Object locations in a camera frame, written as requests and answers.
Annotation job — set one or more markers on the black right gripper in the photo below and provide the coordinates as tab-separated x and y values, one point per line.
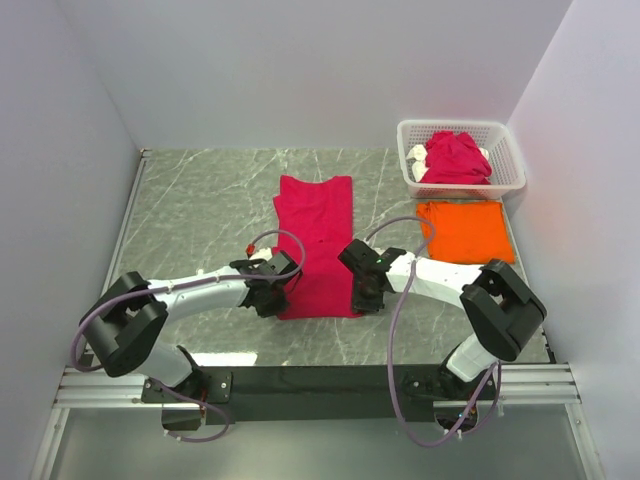
361	304

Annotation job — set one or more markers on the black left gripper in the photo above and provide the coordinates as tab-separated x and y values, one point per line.
275	309

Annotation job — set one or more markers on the pink t shirt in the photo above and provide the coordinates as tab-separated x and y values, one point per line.
320	215

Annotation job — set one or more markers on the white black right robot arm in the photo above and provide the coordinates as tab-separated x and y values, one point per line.
502	310

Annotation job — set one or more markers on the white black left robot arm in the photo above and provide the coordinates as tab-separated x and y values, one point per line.
124	326

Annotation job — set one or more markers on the folded orange t shirt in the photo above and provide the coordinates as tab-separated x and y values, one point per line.
467	233

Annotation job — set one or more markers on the white cloth in basket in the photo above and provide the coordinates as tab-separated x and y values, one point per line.
417	158

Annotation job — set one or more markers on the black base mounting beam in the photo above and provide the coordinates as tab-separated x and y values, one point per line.
222	395

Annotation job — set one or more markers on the white plastic laundry basket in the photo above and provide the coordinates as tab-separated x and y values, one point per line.
504	157

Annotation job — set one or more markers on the crumpled pink shirt in basket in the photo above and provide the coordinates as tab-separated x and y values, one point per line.
455	159

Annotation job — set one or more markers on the aluminium front frame rail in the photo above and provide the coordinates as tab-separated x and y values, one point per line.
96	390

